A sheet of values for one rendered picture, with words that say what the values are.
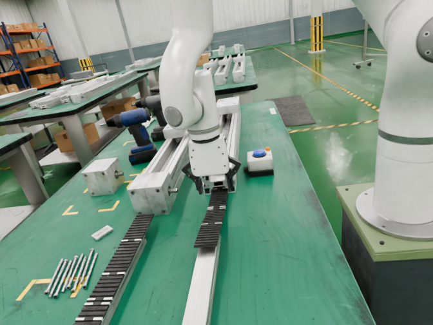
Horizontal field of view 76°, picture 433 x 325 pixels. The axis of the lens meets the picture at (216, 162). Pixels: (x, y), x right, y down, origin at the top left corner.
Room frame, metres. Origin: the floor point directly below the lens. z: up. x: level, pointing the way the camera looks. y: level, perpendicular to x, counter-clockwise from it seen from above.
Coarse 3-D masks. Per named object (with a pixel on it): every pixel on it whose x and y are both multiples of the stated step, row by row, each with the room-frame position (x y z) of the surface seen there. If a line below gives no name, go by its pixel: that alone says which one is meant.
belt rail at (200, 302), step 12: (204, 252) 0.46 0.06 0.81; (216, 252) 0.46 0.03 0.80; (204, 264) 0.43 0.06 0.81; (216, 264) 0.44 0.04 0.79; (204, 276) 0.40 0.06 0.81; (192, 288) 0.37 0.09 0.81; (204, 288) 0.37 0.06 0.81; (192, 300) 0.35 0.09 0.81; (204, 300) 0.34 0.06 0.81; (192, 312) 0.33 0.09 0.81; (204, 312) 0.32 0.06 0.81; (192, 324) 0.30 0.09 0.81; (204, 324) 0.30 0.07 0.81
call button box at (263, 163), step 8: (248, 152) 0.87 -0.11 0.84; (248, 160) 0.81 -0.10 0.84; (256, 160) 0.80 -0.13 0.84; (264, 160) 0.79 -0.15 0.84; (272, 160) 0.79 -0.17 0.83; (248, 168) 0.80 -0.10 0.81; (256, 168) 0.79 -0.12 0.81; (264, 168) 0.79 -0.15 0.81; (272, 168) 0.79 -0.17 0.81; (256, 176) 0.79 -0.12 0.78
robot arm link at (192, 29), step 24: (192, 0) 0.63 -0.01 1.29; (192, 24) 0.63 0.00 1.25; (168, 48) 0.63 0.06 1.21; (192, 48) 0.61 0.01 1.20; (168, 72) 0.60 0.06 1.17; (192, 72) 0.59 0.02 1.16; (168, 96) 0.59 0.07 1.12; (192, 96) 0.59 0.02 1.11; (168, 120) 0.60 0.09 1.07; (192, 120) 0.59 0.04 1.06
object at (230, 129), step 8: (240, 112) 1.49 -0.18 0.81; (224, 120) 1.33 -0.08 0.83; (232, 120) 1.18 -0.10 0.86; (240, 120) 1.40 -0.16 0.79; (224, 128) 1.21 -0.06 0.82; (232, 128) 1.07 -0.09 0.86; (224, 136) 1.08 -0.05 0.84; (232, 136) 0.98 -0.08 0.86; (232, 144) 0.90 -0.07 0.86; (232, 152) 0.83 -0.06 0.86; (232, 168) 0.73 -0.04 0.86; (208, 176) 0.74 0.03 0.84; (216, 176) 0.77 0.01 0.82; (224, 176) 0.76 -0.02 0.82; (208, 184) 0.74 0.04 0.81; (216, 184) 0.74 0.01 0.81; (224, 184) 0.73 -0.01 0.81; (208, 192) 0.75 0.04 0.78
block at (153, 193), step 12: (144, 180) 0.73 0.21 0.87; (156, 180) 0.71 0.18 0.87; (168, 180) 0.74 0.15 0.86; (132, 192) 0.70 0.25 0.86; (144, 192) 0.68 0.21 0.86; (156, 192) 0.68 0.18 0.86; (168, 192) 0.72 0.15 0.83; (132, 204) 0.69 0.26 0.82; (144, 204) 0.68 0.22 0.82; (156, 204) 0.68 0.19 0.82; (168, 204) 0.69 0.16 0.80
